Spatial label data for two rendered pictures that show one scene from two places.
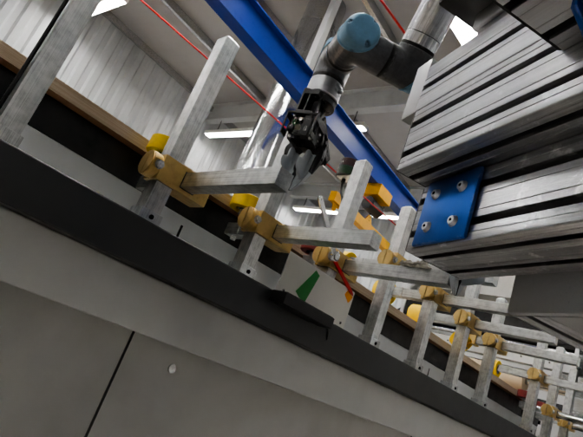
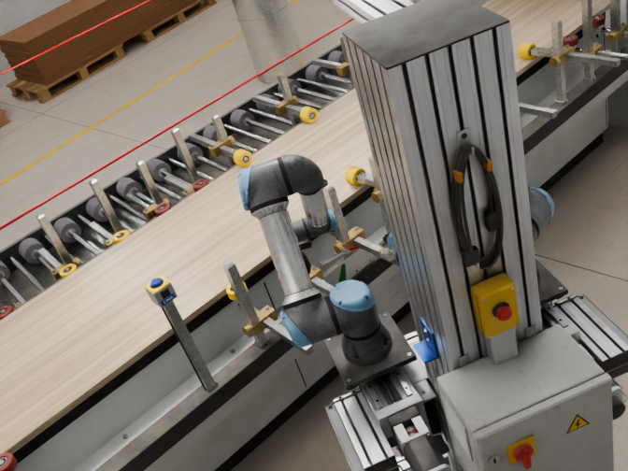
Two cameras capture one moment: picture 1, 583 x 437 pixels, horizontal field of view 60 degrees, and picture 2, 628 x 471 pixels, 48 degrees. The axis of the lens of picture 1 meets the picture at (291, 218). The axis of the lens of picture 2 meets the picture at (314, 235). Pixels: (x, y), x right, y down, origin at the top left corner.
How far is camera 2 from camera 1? 233 cm
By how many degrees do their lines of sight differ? 53
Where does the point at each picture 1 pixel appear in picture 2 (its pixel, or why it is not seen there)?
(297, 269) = (332, 277)
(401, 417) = not seen: hidden behind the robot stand
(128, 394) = not seen: hidden behind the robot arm
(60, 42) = (194, 355)
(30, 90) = (204, 372)
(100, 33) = not seen: outside the picture
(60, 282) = (259, 382)
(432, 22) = (317, 221)
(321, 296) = (352, 266)
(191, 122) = (248, 307)
